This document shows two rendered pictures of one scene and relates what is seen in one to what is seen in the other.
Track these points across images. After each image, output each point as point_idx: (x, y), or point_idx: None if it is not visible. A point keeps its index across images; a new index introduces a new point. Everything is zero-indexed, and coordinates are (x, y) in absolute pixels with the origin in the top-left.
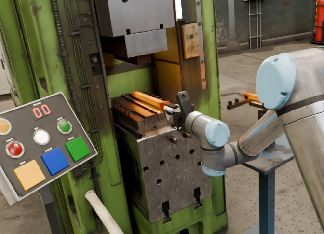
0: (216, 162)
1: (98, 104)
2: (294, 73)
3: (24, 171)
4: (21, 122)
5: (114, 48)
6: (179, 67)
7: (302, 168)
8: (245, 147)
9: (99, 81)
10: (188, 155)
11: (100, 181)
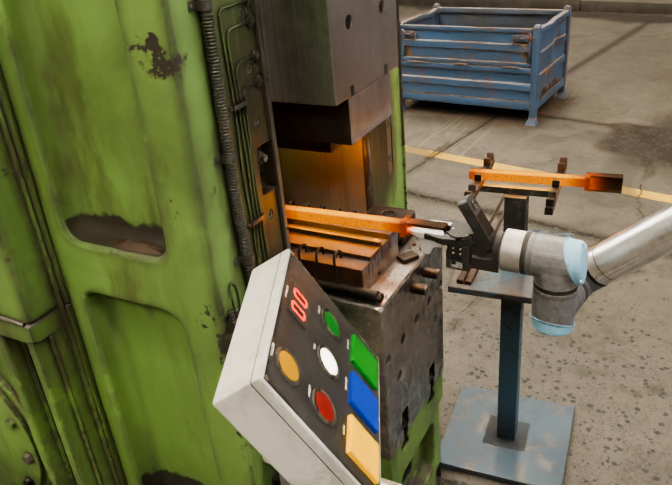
0: (572, 310)
1: (271, 254)
2: None
3: (358, 444)
4: (297, 343)
5: (293, 124)
6: (360, 140)
7: None
8: (607, 272)
9: (271, 203)
10: (426, 308)
11: None
